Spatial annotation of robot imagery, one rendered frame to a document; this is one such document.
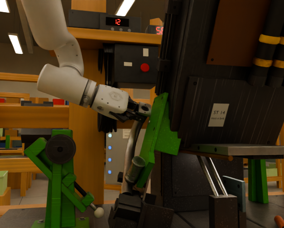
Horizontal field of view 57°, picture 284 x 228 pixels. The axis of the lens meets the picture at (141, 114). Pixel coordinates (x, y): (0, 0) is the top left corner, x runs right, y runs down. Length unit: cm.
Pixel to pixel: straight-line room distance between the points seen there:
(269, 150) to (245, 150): 6
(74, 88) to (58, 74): 6
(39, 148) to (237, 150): 48
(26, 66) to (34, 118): 991
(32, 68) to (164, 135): 1040
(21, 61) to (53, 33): 1041
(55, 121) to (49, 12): 57
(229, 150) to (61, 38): 48
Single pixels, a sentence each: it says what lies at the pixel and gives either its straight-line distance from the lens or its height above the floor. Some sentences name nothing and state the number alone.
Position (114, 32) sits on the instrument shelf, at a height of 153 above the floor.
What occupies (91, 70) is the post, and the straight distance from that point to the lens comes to 109.
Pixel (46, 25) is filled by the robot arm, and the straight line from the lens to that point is 70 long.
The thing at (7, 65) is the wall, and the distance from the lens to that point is 1112.
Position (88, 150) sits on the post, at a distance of 106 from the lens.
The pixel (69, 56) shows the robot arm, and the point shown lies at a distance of 85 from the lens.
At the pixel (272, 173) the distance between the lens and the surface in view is 664.
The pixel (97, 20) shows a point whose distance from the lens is 109.
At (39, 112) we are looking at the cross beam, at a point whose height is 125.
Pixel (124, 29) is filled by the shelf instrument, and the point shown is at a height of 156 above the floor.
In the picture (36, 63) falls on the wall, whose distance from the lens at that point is 1107.
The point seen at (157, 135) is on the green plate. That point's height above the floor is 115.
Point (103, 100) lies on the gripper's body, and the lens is 77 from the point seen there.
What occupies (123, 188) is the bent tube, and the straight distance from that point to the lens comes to 76.
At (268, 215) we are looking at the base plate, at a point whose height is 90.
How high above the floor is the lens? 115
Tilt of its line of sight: 5 degrees up
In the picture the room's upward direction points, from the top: straight up
